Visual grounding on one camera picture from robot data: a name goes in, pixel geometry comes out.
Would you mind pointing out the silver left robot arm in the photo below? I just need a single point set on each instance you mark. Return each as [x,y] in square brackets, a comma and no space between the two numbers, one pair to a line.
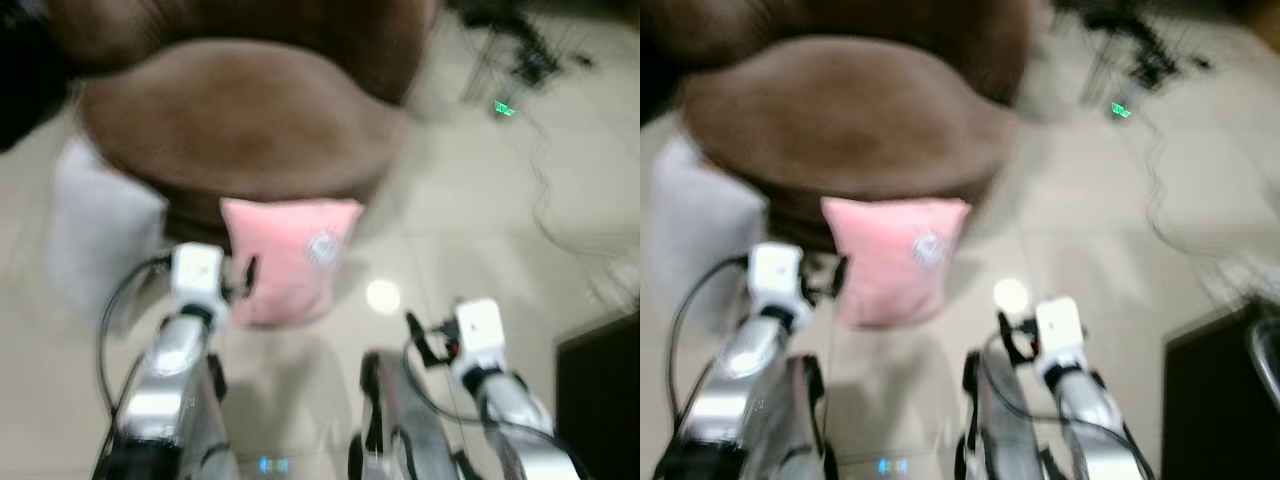
[740,365]
[170,370]

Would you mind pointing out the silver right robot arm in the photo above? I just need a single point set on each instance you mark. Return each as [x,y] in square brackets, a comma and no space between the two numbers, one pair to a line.
[515,410]
[1090,410]

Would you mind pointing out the pink square pillow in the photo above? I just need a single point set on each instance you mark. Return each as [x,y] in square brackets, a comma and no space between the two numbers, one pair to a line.
[885,265]
[280,260]

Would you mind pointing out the white pillow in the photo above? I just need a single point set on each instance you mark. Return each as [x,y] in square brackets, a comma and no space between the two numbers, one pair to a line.
[700,230]
[100,230]

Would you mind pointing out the brown round sofa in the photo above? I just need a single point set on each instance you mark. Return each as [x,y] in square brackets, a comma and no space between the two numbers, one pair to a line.
[850,120]
[240,120]

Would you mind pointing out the robot right leg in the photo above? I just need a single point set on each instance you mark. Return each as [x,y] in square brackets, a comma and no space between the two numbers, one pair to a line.
[1000,425]
[395,420]

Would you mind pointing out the robot leg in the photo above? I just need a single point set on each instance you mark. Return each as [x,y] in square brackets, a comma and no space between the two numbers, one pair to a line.
[207,420]
[1000,425]
[792,420]
[395,420]

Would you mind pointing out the robot left leg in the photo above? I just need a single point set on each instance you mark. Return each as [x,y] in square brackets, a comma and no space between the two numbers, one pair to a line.
[792,420]
[207,420]

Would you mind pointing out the black cabinet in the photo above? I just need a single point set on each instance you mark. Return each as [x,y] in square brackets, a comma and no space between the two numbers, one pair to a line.
[1215,400]
[600,400]

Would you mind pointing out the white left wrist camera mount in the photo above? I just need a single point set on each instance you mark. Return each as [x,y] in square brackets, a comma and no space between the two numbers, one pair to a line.
[197,270]
[775,270]

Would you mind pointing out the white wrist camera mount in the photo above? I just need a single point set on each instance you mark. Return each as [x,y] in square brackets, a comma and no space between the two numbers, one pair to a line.
[1060,330]
[480,330]
[197,270]
[775,270]

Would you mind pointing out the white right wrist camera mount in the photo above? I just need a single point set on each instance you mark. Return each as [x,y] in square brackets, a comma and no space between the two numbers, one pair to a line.
[480,330]
[1060,330]

